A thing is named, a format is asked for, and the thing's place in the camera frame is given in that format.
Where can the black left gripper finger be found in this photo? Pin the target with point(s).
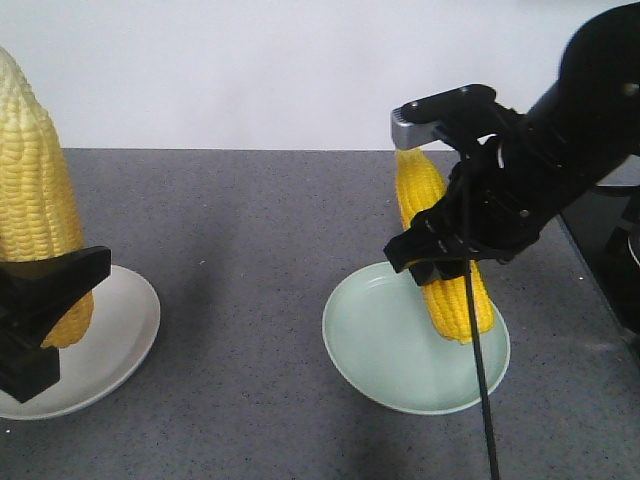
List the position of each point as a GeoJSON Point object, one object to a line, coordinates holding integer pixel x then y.
{"type": "Point", "coordinates": [36, 294]}
{"type": "Point", "coordinates": [27, 368]}

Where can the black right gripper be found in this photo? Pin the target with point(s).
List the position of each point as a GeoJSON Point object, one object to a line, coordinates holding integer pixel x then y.
{"type": "Point", "coordinates": [500, 198]}

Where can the pale green round plate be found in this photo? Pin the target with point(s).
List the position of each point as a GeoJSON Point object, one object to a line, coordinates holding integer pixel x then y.
{"type": "Point", "coordinates": [379, 335]}

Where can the white round plate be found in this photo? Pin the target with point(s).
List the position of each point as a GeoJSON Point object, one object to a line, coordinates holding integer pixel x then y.
{"type": "Point", "coordinates": [123, 329]}

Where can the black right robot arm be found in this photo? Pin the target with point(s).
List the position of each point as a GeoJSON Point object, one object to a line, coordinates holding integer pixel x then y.
{"type": "Point", "coordinates": [597, 83]}

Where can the black induction cooktop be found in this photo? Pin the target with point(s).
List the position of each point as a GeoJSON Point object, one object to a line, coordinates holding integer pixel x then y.
{"type": "Point", "coordinates": [604, 224]}

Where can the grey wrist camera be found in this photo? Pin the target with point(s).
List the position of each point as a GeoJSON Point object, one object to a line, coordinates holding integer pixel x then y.
{"type": "Point", "coordinates": [467, 109]}

